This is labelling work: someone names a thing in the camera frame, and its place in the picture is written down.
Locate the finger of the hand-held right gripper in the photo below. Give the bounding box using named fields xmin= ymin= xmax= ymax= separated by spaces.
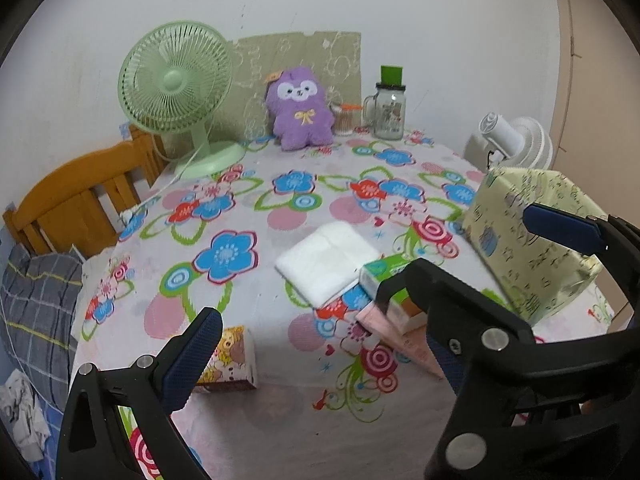
xmin=375 ymin=259 xmax=538 ymax=480
xmin=522 ymin=203 xmax=640 ymax=311

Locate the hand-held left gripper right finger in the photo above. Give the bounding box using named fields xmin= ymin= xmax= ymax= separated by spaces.
xmin=425 ymin=337 xmax=468 ymax=398

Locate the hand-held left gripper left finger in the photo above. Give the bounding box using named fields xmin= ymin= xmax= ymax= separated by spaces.
xmin=56 ymin=307 xmax=223 ymax=480

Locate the yellow cartoon carton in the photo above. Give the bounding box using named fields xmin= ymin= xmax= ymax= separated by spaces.
xmin=192 ymin=326 xmax=258 ymax=395

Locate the pink packet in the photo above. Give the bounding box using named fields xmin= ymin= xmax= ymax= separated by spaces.
xmin=356 ymin=305 xmax=447 ymax=377

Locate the yellow patterned storage box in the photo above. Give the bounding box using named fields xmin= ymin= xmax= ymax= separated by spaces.
xmin=461 ymin=167 xmax=603 ymax=326

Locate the green tissue pack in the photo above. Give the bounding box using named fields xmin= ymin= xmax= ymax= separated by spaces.
xmin=359 ymin=254 xmax=428 ymax=333

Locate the white standing fan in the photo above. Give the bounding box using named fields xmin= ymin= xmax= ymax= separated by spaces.
xmin=464 ymin=114 xmax=553 ymax=173

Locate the beige door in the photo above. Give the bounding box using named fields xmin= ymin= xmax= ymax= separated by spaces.
xmin=550 ymin=0 xmax=640 ymax=331

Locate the grey plaid pillow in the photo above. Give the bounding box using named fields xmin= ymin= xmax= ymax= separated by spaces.
xmin=0 ymin=246 xmax=83 ymax=401

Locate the white grey crumpled cloth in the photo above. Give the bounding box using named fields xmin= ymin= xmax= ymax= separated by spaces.
xmin=0 ymin=370 xmax=51 ymax=461

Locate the blue checked bedsheet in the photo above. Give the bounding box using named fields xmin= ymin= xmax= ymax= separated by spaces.
xmin=0 ymin=360 xmax=68 ymax=480

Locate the wooden bed headboard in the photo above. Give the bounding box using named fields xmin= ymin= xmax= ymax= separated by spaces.
xmin=2 ymin=127 xmax=168 ymax=261

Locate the glass mug jar green lid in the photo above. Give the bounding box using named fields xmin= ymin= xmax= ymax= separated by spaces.
xmin=361 ymin=65 xmax=406 ymax=141

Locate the cotton swab jar orange lid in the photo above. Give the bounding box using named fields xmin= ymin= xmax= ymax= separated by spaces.
xmin=330 ymin=102 xmax=362 ymax=137

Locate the purple plush toy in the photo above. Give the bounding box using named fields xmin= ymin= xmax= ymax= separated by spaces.
xmin=265 ymin=66 xmax=336 ymax=152

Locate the green desk fan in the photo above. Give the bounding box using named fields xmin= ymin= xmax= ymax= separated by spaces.
xmin=118 ymin=21 xmax=246 ymax=180

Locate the green patterned board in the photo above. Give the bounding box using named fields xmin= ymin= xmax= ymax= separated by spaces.
xmin=232 ymin=31 xmax=362 ymax=141

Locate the white fan power cable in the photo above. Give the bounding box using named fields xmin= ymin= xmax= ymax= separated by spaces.
xmin=120 ymin=140 xmax=208 ymax=223

